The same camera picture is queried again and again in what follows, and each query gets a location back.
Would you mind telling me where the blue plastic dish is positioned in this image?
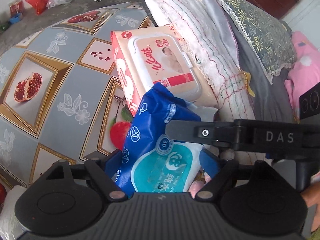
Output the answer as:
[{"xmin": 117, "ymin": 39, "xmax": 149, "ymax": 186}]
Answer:
[{"xmin": 10, "ymin": 12, "xmax": 23, "ymax": 24}]

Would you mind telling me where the folded white quilt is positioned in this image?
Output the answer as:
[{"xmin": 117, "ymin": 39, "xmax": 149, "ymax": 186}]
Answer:
[{"xmin": 139, "ymin": 0, "xmax": 255, "ymax": 120}]

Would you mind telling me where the red plastic bag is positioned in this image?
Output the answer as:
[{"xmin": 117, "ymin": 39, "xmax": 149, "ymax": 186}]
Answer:
[{"xmin": 24, "ymin": 0, "xmax": 48, "ymax": 15}]

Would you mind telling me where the pink wet wipes pack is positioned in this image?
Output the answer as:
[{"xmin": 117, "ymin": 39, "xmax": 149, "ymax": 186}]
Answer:
[{"xmin": 111, "ymin": 24, "xmax": 218, "ymax": 117}]

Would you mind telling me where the red packet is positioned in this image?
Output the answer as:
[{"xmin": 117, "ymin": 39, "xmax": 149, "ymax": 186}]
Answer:
[{"xmin": 9, "ymin": 1, "xmax": 25, "ymax": 18}]

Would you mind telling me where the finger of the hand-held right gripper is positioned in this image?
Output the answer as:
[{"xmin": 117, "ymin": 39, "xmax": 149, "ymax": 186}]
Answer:
[{"xmin": 165, "ymin": 119, "xmax": 237, "ymax": 148}]

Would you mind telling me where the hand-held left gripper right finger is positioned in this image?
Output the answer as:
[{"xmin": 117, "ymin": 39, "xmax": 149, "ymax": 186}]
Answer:
[{"xmin": 195, "ymin": 149, "xmax": 277, "ymax": 202}]

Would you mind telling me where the fruit printed tablecloth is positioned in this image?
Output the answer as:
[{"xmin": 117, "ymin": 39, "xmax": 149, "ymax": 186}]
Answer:
[{"xmin": 0, "ymin": 1, "xmax": 220, "ymax": 198}]

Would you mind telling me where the blue wet wipes pack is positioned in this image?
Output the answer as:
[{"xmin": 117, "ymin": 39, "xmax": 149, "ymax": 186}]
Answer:
[{"xmin": 115, "ymin": 82, "xmax": 204, "ymax": 197}]

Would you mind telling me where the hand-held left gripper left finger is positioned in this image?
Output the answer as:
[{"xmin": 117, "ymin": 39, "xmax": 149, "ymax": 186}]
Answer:
[{"xmin": 45, "ymin": 149, "xmax": 128, "ymax": 203}]

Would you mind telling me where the pink blanket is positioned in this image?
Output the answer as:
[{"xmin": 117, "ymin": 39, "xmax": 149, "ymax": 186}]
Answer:
[{"xmin": 284, "ymin": 31, "xmax": 320, "ymax": 120}]

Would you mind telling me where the grey floral pillow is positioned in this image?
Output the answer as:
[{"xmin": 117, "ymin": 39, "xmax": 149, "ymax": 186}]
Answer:
[{"xmin": 217, "ymin": 0, "xmax": 298, "ymax": 84}]

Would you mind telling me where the person's right forearm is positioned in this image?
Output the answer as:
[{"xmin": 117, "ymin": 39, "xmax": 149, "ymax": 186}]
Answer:
[{"xmin": 301, "ymin": 184, "xmax": 320, "ymax": 233}]

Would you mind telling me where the white printed plastic bag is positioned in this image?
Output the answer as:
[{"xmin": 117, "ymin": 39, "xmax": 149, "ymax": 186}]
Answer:
[{"xmin": 0, "ymin": 185, "xmax": 28, "ymax": 240}]

